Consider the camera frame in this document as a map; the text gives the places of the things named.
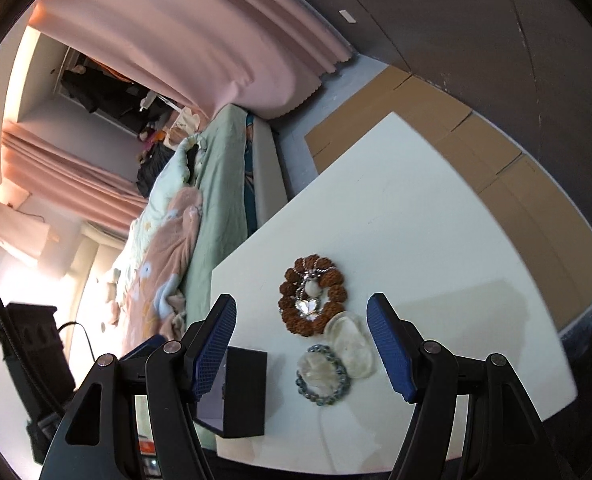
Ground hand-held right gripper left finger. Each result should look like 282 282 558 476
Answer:
38 294 238 480

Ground white organza pouch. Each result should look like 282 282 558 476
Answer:
297 350 344 392

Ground black square gift box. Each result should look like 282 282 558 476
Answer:
193 345 268 438

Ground beige padded headboard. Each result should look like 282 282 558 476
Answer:
66 220 127 281

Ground black clothes pile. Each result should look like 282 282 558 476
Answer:
136 144 177 198

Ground white table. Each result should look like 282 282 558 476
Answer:
210 111 579 476

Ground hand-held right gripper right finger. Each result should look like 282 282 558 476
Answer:
366 292 564 480

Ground white drying rack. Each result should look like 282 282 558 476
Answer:
138 91 182 111

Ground white fabric bag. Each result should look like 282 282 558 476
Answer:
166 110 202 141

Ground colourful printed bed sheet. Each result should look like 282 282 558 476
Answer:
243 112 259 233

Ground clear plastic bags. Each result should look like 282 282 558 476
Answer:
323 311 377 378

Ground hanging black clothes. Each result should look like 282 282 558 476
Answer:
63 55 147 121

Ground flattened cardboard sheet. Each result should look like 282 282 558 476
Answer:
436 125 592 332
305 66 473 176

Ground cream plush toy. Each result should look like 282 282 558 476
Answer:
96 267 124 328

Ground crystal heart pendant necklace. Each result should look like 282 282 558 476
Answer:
291 260 329 321

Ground small black cloth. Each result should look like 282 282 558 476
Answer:
183 142 202 178

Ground bed with green sheet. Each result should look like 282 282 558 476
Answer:
96 104 297 356

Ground pale green quilt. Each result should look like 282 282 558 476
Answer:
113 135 212 281

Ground wide pink curtain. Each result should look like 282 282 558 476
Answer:
28 0 354 121

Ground pink printed fleece blanket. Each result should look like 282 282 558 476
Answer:
121 187 204 356

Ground brown rudraksha bead bracelet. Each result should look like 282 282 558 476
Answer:
278 255 348 336

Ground grey bead bracelet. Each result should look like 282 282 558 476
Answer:
296 344 352 407

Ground white hanging cloth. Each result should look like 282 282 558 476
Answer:
0 200 74 278

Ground narrow pink curtain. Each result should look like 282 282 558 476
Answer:
1 120 149 238

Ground hanging orange jacket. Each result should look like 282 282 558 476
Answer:
83 57 132 83

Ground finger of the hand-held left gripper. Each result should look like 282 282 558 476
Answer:
120 336 166 361

